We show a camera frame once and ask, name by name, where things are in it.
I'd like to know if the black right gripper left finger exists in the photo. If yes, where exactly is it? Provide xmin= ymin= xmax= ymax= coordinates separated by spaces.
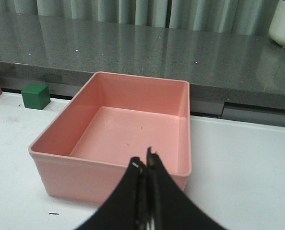
xmin=77 ymin=157 xmax=146 ymax=230

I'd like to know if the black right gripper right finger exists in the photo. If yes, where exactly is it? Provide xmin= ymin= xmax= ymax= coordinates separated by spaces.
xmin=146 ymin=147 xmax=224 ymax=230

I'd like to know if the grey stone counter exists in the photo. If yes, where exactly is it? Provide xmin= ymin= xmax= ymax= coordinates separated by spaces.
xmin=0 ymin=11 xmax=285 ymax=129

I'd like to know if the grey-white curtain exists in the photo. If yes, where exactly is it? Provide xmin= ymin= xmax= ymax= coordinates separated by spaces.
xmin=0 ymin=0 xmax=278 ymax=36

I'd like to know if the pink plastic bin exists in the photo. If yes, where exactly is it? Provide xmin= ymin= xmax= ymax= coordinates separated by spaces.
xmin=28 ymin=72 xmax=192 ymax=203

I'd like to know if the green cube near bin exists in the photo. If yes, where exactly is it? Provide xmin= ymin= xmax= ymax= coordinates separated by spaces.
xmin=21 ymin=83 xmax=51 ymax=110

